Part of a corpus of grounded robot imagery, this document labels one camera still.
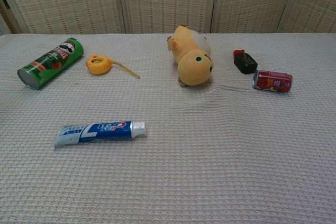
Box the green Pringles can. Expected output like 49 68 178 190
17 37 85 90

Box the blue white toothpaste tube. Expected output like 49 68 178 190
54 121 135 148

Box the white toothpaste cap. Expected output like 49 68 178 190
132 121 147 138

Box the red soda can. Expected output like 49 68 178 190
252 70 293 93

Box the black red small bottle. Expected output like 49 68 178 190
233 49 258 75

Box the beige woven tablecloth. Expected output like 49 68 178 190
0 33 336 224

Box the yellow plush animal toy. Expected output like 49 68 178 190
165 25 214 88

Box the yellow tape measure with cord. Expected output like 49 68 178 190
86 54 141 80

